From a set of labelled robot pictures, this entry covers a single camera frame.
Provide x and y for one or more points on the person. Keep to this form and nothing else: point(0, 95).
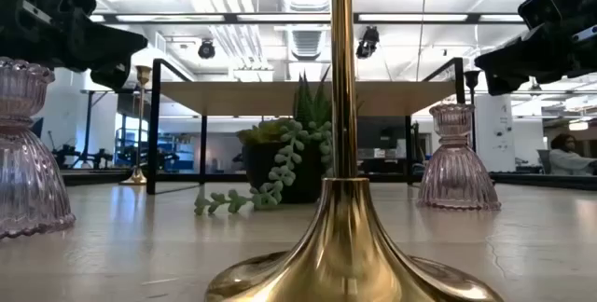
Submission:
point(566, 160)

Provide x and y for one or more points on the white room pillar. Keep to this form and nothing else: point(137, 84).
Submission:
point(496, 143)

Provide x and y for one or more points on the black aluminium rig frame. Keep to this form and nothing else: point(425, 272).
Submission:
point(233, 18)

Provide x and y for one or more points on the potted green succulent plant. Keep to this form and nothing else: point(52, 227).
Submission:
point(280, 171)

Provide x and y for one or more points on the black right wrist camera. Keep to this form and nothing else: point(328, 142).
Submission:
point(545, 6)

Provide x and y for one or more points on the black background robot arm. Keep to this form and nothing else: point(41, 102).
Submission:
point(70, 155)

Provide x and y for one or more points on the lit ceiling light panel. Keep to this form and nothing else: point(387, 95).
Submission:
point(578, 126)

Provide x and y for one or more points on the tall black candlestick holder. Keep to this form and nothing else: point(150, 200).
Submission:
point(472, 78)

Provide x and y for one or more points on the blue storage rack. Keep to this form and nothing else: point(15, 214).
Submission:
point(179, 155)

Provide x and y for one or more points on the wide-base brass candlestick holder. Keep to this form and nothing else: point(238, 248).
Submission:
point(345, 246)

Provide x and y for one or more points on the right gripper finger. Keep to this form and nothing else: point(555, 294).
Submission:
point(501, 85)
point(517, 57)

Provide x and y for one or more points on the pink ribbed glass candle holder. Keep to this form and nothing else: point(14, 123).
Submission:
point(457, 176)
point(28, 176)

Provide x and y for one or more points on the grey ceiling air vent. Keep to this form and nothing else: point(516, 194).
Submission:
point(306, 43)

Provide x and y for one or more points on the wooden shelf riser black legs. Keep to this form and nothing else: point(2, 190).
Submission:
point(233, 97)

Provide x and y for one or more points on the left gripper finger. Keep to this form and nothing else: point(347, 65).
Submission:
point(114, 78)
point(112, 48)

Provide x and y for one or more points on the black ceiling spotlight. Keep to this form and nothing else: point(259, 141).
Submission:
point(206, 49)
point(368, 42)

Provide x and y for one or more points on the slim tall brass candlestick holder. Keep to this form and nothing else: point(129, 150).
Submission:
point(143, 74)

